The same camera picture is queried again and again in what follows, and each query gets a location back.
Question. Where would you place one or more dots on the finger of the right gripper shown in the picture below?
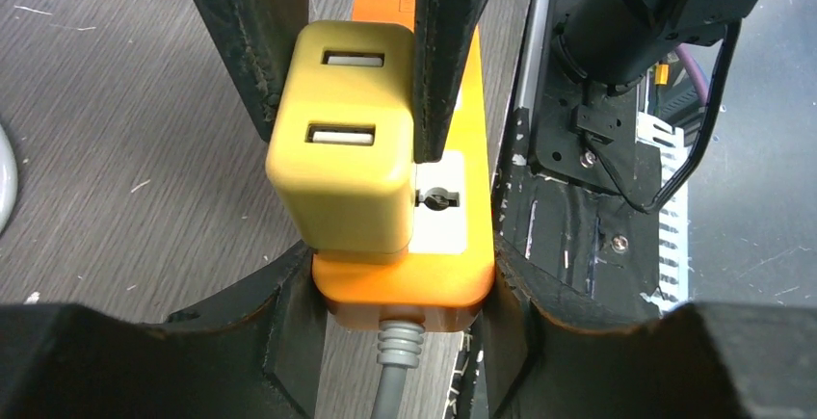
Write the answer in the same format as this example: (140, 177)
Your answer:
(443, 31)

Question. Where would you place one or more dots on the yellow plug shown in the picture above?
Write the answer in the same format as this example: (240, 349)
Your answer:
(341, 154)

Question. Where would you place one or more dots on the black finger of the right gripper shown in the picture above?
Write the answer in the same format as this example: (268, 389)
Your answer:
(256, 40)

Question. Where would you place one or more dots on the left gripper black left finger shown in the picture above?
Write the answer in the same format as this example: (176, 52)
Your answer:
(253, 350)

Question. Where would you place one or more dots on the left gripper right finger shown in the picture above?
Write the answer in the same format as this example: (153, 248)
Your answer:
(551, 352)

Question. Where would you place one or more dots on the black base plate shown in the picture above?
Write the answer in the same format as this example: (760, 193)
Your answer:
(556, 206)

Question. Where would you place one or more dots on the orange power strip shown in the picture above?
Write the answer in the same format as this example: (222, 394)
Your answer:
(440, 279)

